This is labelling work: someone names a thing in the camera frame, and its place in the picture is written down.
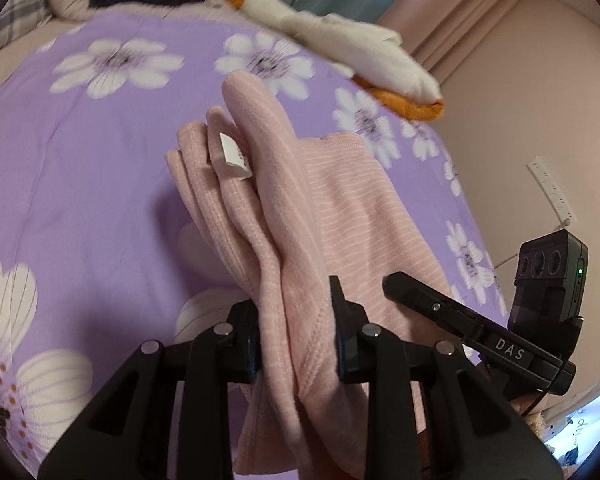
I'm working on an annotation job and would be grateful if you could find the person's right hand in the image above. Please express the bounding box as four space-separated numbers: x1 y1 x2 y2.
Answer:
510 393 547 418

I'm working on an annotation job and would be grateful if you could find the white goose plush toy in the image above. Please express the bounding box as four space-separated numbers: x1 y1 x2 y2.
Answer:
226 0 445 122

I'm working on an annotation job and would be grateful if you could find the black camera module box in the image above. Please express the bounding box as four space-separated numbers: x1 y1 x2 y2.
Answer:
507 228 591 361

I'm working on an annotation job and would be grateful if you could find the plaid grey white quilt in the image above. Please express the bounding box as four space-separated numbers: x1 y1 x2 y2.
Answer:
0 0 52 50

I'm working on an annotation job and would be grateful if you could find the white wall power strip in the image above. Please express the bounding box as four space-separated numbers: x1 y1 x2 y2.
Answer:
527 157 576 228

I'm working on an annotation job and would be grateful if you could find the pink knit sweater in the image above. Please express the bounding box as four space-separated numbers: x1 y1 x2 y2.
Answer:
166 72 449 479

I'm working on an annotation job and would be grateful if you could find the purple floral bed sheet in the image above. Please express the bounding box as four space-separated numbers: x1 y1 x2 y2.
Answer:
0 12 507 472

